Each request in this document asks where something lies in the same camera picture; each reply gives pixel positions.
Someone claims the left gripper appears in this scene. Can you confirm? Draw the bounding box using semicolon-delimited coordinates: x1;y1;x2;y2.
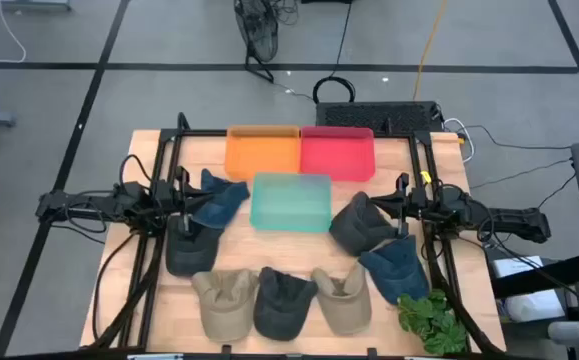
167;165;216;235

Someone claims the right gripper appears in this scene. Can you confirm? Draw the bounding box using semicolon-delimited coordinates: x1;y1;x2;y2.
370;172;420;237

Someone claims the navy blue cap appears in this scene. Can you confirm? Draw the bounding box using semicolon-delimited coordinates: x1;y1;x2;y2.
191;168;251;230
357;234;431;306

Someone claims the black cap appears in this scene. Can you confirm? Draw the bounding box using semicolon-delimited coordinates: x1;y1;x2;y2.
164;213;225;278
328;191;400;258
252;266;319;341

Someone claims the tan cap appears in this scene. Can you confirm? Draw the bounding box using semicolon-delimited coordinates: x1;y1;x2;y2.
191;268;261;344
310;263;373;336

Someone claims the pink plastic bin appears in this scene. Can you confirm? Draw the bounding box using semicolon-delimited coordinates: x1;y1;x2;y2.
299;125;376;183

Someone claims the orange plastic bin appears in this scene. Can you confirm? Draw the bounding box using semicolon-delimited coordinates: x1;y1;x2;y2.
224;124;303;182

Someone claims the black mesh computer tower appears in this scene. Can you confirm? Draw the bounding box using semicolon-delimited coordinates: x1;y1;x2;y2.
315;101;444;137

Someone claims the teal plastic bin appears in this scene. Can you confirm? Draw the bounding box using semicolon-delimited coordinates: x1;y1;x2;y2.
249;172;333;234

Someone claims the green leafy plant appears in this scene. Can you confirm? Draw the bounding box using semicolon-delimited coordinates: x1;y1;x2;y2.
396;288;468;356

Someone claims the white box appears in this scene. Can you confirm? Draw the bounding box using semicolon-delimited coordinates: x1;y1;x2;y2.
491;254;545;279

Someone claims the black beam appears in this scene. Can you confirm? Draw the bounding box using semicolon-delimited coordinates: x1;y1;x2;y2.
491;252;579;300

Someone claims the black floor fan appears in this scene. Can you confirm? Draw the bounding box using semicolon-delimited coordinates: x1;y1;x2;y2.
232;0;280;84

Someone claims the white bag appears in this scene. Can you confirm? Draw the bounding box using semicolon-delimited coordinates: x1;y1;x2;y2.
503;289;566;324

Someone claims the gray cylinder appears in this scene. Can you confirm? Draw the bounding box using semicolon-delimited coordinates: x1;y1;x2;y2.
547;319;579;347

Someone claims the black aluminium table frame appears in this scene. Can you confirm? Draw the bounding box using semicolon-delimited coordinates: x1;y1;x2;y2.
88;112;508;360

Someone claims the white coiled cable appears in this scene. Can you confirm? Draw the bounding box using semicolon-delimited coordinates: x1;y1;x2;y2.
442;117;477;165

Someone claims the black looped power cable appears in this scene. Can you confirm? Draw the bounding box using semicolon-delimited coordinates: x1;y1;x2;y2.
311;0;357;105

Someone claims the yellow cable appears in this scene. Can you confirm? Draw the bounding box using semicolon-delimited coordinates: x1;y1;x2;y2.
412;0;449;101

